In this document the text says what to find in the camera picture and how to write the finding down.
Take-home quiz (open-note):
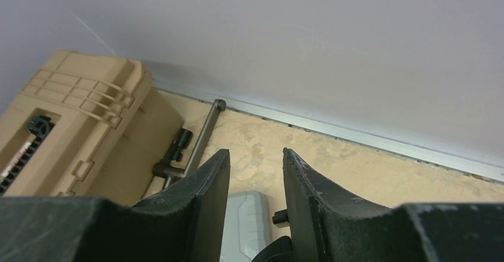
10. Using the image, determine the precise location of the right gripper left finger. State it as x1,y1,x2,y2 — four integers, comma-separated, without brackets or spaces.
1,149,231,261

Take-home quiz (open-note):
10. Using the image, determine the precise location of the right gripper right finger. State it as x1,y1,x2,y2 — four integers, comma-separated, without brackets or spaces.
283,149,503,261

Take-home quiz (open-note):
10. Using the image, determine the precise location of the grey plastic case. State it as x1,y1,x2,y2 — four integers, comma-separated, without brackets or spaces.
220,191,271,261

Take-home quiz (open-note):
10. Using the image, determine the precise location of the tan hard case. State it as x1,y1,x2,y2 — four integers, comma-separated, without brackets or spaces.
1,50,184,206

